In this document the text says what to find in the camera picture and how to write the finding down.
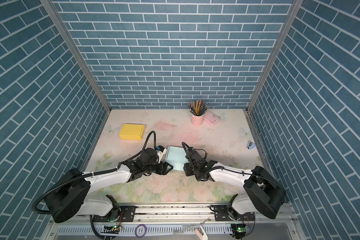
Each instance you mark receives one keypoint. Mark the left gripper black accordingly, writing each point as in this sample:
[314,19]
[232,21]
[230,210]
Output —
[163,168]

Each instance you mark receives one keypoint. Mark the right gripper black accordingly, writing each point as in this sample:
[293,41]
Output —
[186,169]

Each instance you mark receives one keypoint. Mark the light blue paper box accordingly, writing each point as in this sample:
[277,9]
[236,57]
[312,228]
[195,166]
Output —
[176,157]

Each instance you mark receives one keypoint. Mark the yellow paper box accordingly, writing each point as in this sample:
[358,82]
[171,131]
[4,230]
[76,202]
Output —
[132,132]

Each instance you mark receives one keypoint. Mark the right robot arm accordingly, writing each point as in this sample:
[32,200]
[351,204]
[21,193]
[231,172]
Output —
[263,193]

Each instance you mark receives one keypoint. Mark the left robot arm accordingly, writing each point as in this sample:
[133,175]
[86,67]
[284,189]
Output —
[69,196]

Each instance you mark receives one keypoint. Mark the pink flat paper box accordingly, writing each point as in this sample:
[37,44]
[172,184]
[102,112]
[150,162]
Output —
[210,118]

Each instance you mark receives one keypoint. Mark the pink metal pencil cup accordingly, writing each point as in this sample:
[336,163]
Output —
[197,120]

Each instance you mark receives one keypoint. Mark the coloured pencils bundle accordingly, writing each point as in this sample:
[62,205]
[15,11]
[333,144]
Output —
[198,107]

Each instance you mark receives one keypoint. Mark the white pink clip tool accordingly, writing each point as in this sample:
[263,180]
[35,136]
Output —
[201,233]

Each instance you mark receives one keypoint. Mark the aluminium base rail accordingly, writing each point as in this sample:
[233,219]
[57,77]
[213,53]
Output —
[172,221]

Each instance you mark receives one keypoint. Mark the aluminium corner post right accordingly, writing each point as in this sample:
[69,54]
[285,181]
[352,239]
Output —
[275,51]

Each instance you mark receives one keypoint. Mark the aluminium corner post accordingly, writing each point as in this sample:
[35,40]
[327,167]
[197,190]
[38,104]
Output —
[65,34]
[275,51]

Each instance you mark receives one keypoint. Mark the aluminium corner post left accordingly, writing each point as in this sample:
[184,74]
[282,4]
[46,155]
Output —
[65,34]

